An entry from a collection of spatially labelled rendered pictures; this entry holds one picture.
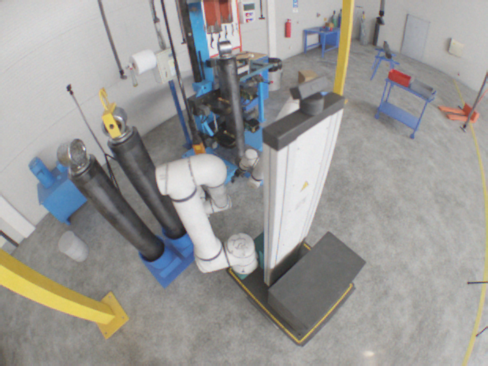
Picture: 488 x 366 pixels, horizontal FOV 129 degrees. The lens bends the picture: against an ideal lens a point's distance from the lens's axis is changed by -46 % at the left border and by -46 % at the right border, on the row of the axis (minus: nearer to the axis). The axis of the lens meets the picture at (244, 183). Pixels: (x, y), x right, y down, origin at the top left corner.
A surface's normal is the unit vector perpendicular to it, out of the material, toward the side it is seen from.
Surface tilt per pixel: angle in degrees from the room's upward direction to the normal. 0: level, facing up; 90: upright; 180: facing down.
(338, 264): 0
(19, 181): 90
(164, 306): 0
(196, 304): 0
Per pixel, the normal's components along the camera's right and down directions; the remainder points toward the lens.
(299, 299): -0.08, -0.65
